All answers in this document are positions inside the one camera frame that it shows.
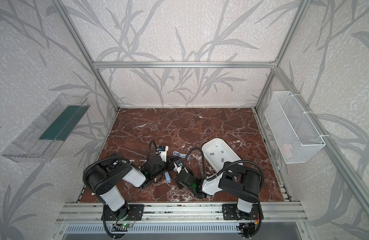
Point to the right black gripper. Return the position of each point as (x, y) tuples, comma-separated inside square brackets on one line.
[(181, 175)]

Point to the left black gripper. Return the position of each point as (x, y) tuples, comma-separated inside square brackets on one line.
[(160, 165)]

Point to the blue stapler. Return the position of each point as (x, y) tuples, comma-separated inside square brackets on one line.
[(168, 177), (180, 155)]

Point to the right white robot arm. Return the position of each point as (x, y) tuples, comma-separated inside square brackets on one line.
[(242, 179)]

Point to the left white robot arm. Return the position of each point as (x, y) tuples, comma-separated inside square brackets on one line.
[(103, 176)]

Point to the white oval tray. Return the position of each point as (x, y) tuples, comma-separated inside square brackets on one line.
[(217, 152)]

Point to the green pad in bin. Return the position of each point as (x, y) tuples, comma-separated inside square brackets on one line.
[(64, 124)]

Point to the pink item in basket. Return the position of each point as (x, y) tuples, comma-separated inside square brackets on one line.
[(286, 150)]

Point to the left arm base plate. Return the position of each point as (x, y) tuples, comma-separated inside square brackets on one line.
[(127, 212)]

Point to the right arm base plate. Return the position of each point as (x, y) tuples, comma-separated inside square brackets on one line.
[(231, 212)]

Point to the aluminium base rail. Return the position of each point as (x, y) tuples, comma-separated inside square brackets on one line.
[(191, 212)]

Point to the aluminium frame crossbar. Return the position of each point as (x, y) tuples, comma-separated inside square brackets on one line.
[(259, 65)]

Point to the clear plastic wall bin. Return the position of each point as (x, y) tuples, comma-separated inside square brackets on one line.
[(27, 148)]

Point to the white wire mesh basket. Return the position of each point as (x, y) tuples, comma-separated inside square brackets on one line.
[(291, 124)]

